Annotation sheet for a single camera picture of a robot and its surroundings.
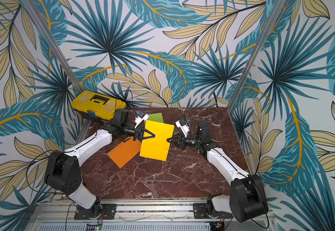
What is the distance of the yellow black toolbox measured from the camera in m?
0.97

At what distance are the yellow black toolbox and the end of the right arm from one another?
469 millimetres

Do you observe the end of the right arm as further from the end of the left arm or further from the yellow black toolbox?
the yellow black toolbox

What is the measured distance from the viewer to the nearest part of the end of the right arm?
628 millimetres
